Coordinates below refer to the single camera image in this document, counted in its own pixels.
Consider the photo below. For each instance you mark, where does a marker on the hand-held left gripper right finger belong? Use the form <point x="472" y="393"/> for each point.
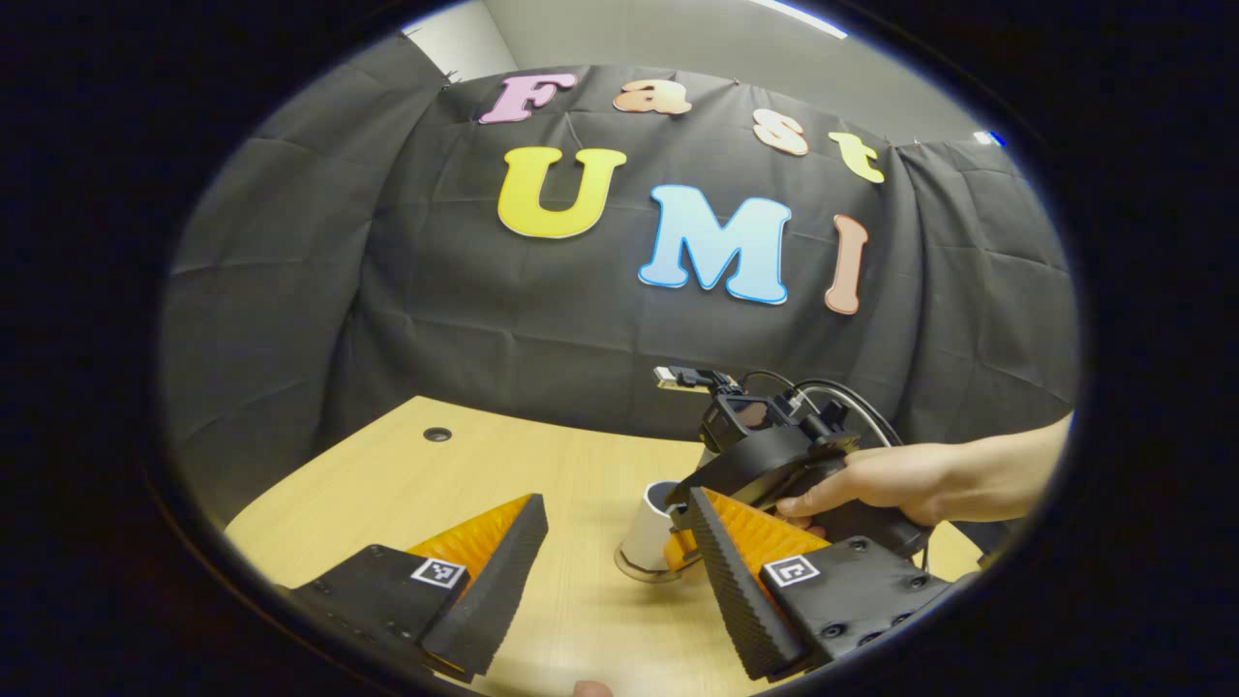
<point x="736" y="600"/>

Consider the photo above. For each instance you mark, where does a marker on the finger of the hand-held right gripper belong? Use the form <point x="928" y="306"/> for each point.
<point x="680" y="552"/>

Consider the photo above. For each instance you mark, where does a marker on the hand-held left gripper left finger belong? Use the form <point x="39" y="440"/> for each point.
<point x="494" y="600"/>

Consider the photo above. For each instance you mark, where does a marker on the white cup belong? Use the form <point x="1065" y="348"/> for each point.
<point x="647" y="528"/>

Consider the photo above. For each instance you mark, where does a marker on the wooden desktop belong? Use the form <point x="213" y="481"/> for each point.
<point x="407" y="494"/>

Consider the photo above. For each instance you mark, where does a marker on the black desk grommet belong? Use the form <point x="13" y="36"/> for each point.
<point x="438" y="434"/>

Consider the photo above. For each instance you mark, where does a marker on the black backdrop cloth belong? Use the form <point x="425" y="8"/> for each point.
<point x="387" y="319"/>

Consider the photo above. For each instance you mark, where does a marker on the small ceiling light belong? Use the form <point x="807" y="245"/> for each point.
<point x="989" y="138"/>

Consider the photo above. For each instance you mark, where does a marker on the large ceiling light panel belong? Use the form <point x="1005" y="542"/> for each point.
<point x="799" y="17"/>

